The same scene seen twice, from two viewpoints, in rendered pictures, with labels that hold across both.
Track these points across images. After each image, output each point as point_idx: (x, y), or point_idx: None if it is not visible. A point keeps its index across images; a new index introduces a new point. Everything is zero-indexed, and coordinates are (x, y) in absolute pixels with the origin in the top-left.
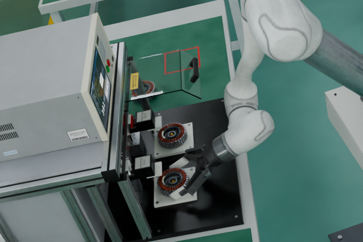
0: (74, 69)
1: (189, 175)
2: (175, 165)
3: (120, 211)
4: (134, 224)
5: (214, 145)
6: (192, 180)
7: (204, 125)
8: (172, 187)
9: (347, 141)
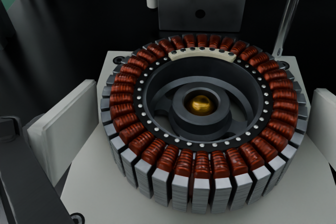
0: None
1: (270, 217)
2: (330, 113)
3: None
4: (67, 13)
5: None
6: (3, 190)
7: None
8: (122, 84)
9: None
